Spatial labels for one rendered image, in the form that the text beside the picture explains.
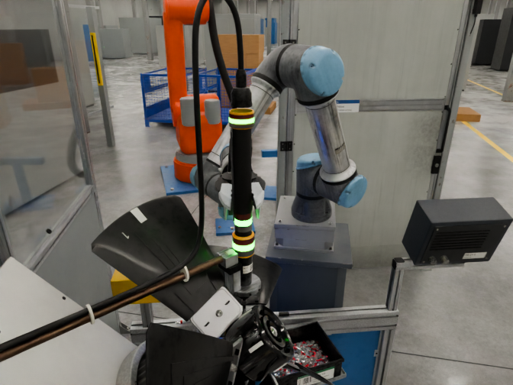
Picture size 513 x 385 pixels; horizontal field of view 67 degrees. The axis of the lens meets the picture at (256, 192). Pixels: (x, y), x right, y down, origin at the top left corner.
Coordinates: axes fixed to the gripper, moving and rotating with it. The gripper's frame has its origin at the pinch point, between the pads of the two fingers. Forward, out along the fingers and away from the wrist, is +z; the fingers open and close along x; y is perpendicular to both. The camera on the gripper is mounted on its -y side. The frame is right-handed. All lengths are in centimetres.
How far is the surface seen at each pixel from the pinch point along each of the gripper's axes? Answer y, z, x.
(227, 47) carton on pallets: 11, -805, -21
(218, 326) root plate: 23.2, 5.7, 5.2
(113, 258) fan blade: 9.1, 2.5, 23.3
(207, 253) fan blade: 13.0, -4.1, 7.0
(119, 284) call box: 41, -34, 35
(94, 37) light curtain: -14, -542, 174
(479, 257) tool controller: 39, -36, -79
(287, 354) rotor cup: 26.3, 10.7, -7.2
